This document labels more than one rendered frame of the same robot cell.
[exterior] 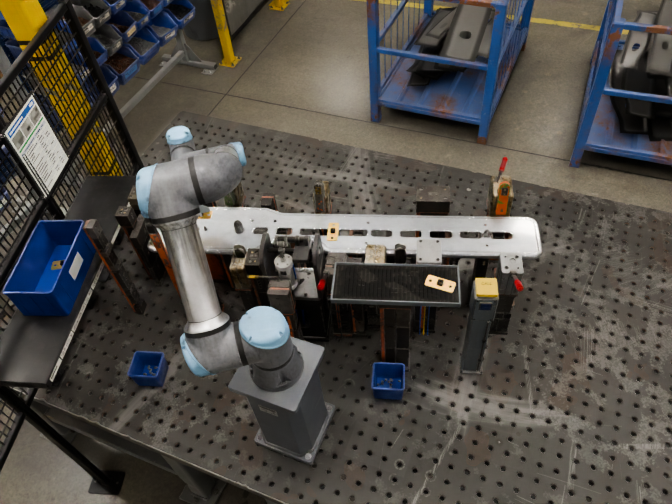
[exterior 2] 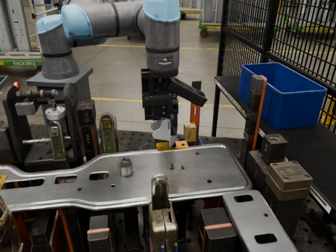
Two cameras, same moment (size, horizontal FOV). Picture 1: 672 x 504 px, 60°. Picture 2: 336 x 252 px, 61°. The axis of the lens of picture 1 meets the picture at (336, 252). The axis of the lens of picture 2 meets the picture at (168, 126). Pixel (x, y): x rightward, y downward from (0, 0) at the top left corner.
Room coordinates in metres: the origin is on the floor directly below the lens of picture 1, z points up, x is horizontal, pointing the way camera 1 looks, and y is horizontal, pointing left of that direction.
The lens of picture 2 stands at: (2.06, 0.23, 1.50)
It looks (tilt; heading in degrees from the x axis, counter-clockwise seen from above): 29 degrees down; 160
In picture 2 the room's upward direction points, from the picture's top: straight up
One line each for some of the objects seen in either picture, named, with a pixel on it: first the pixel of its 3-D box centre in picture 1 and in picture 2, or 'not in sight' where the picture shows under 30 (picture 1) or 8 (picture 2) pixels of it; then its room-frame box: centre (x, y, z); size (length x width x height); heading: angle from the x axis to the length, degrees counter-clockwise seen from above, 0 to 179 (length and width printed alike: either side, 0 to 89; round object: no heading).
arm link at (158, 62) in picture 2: not in sight; (163, 59); (1.46, 0.44, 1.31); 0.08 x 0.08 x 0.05
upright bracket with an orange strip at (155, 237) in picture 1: (171, 271); (193, 149); (1.33, 0.59, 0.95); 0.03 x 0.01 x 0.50; 79
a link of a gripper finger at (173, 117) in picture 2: not in sight; (172, 118); (1.48, 0.45, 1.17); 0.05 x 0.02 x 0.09; 169
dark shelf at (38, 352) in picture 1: (71, 267); (280, 119); (1.35, 0.92, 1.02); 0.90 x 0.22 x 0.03; 169
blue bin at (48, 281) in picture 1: (53, 266); (276, 92); (1.29, 0.94, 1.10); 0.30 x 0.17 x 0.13; 171
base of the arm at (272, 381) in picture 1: (274, 358); (59, 62); (0.81, 0.20, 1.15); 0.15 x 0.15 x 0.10
